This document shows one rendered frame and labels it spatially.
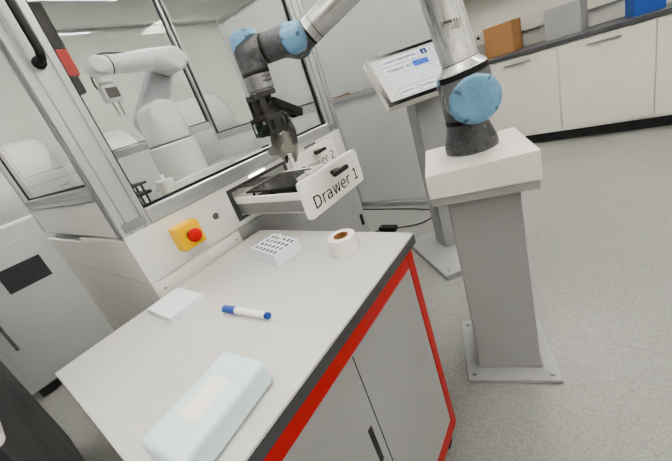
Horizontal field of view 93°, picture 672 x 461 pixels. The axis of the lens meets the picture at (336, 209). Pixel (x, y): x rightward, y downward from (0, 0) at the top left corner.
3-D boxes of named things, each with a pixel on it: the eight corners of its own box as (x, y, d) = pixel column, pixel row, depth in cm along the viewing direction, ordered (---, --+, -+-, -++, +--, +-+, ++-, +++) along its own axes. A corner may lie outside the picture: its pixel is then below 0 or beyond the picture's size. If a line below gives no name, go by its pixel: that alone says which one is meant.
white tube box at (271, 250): (303, 250, 86) (298, 238, 85) (278, 267, 81) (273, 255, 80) (278, 244, 95) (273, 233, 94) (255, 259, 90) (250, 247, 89)
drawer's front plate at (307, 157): (339, 159, 150) (332, 136, 146) (301, 183, 130) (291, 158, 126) (336, 159, 151) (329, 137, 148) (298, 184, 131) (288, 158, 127)
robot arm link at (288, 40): (305, 21, 86) (268, 35, 89) (293, 14, 76) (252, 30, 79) (314, 52, 89) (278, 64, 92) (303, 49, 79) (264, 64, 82)
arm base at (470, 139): (490, 134, 103) (485, 104, 100) (506, 144, 89) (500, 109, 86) (443, 149, 107) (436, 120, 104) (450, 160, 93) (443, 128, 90)
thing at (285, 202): (356, 177, 108) (350, 160, 105) (310, 213, 89) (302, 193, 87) (276, 186, 132) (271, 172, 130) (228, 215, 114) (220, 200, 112)
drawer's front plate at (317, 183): (364, 179, 108) (354, 148, 104) (313, 220, 88) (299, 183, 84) (359, 179, 109) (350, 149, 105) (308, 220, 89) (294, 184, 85)
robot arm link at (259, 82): (257, 77, 92) (276, 68, 87) (263, 93, 94) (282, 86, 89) (237, 81, 87) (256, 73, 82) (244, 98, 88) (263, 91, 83)
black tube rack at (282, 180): (330, 183, 110) (324, 165, 107) (298, 206, 97) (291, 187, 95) (286, 188, 123) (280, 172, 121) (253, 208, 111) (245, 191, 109)
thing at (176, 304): (205, 298, 78) (202, 293, 78) (173, 324, 72) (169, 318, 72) (180, 292, 86) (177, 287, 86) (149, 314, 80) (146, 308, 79)
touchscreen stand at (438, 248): (519, 250, 179) (494, 59, 144) (447, 281, 174) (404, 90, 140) (465, 221, 226) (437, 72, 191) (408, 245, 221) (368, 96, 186)
